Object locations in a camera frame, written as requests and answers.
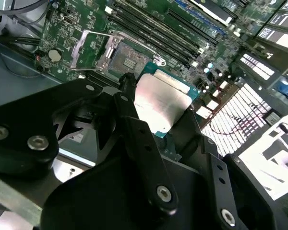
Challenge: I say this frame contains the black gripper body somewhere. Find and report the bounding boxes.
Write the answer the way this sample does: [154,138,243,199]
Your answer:
[39,153,221,230]

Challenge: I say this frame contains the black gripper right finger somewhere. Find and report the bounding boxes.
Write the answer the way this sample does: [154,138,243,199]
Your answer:
[169,106,288,230]

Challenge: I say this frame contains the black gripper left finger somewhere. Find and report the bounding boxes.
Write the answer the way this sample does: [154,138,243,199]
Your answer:
[0,72,179,218]

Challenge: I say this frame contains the silver CPU green substrate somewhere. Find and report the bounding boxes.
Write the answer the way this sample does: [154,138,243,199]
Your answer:
[133,61,200,139]

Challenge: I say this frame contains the metal socket cover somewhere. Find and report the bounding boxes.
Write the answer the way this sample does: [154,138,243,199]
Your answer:
[70,29,123,72]

